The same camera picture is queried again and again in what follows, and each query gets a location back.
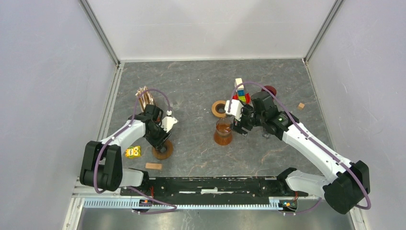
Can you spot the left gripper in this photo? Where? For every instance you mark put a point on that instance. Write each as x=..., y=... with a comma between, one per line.
x=159, y=143

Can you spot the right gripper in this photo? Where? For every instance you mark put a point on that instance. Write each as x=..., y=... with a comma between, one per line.
x=237, y=126

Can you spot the amber glass carafe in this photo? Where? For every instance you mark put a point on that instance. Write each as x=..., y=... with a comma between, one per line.
x=223, y=132

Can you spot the orange coffee filter box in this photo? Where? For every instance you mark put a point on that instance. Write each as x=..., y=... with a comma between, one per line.
x=145, y=100

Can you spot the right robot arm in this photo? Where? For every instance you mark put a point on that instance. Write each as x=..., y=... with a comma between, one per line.
x=342, y=184

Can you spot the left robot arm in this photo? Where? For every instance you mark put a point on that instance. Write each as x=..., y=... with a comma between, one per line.
x=102, y=166

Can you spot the small wooden block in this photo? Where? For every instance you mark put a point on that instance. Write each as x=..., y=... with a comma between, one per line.
x=153, y=166

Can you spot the yellow green toy block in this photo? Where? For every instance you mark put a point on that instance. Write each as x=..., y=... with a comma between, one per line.
x=133, y=152

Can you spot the red plastic lid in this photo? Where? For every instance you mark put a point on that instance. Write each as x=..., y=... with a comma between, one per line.
x=243, y=98

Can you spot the stacked toy brick tower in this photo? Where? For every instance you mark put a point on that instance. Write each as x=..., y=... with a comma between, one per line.
x=240, y=89

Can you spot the dark red cup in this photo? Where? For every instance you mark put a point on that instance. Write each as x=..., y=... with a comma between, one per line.
x=271, y=89

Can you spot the small wooden cube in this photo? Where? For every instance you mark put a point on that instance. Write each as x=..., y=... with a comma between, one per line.
x=300, y=106

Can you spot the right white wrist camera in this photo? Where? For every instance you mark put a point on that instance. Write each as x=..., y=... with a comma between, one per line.
x=234, y=108

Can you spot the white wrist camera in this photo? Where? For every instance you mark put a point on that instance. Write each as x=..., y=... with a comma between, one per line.
x=168, y=121
x=234, y=108

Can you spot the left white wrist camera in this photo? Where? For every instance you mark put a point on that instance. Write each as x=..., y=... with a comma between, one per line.
x=168, y=121

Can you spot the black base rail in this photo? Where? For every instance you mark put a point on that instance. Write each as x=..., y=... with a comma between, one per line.
x=244, y=190

